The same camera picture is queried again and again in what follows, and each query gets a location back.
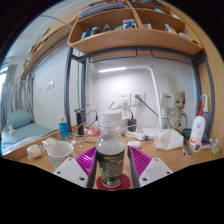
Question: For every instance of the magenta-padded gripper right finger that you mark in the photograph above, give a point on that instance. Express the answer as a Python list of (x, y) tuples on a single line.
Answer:
[(156, 170)]

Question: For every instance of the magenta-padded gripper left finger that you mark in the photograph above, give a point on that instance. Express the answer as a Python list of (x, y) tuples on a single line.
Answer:
[(68, 170)]

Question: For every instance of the clear bottle with dark label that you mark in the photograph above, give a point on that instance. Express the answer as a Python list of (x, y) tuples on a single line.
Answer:
[(110, 160)]

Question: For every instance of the white mug with blue print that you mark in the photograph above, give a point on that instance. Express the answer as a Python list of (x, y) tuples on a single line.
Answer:
[(60, 155)]

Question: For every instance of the wrapped pale bun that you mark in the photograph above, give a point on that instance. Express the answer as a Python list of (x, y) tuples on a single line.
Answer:
[(34, 151), (50, 142)]

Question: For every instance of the small white earbud case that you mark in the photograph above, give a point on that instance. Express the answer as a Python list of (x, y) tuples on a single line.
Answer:
[(134, 144)]

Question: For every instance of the white power strip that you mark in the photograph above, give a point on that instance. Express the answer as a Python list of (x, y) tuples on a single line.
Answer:
[(135, 135)]

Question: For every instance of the blue tube with white cap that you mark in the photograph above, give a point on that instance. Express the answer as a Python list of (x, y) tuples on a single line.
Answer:
[(63, 128)]

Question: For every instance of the black electric shaver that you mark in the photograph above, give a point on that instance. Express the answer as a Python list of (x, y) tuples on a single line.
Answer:
[(79, 121)]

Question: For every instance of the bed with teal sheet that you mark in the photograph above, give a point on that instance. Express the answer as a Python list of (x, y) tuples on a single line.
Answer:
[(26, 133)]

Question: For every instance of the white pump bottle red top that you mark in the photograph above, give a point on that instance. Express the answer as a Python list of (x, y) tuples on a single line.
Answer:
[(197, 128)]

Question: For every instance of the green packet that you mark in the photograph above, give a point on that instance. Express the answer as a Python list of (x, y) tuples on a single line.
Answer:
[(216, 150)]

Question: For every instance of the wooden tree creature figurine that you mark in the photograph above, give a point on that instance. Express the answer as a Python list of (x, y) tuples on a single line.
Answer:
[(178, 110)]

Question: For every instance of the teal pillow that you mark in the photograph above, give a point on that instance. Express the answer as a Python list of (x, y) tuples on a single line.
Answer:
[(19, 119)]

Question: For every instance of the clear blue spray bottle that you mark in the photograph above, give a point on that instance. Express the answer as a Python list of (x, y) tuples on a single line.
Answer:
[(206, 115)]

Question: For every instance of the white desk lamp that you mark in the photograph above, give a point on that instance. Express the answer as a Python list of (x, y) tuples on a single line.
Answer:
[(155, 93)]

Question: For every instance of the grey striped curtain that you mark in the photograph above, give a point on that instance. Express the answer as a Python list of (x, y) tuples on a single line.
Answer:
[(15, 96)]

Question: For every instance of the wooden shelf unit with items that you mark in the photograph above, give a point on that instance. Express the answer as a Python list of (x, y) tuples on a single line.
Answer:
[(133, 38)]

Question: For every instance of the grey metal desk frame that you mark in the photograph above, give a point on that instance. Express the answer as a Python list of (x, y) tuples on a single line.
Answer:
[(67, 93)]

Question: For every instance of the wooden loft bed frame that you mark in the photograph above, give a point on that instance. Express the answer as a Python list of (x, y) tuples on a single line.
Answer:
[(50, 40)]

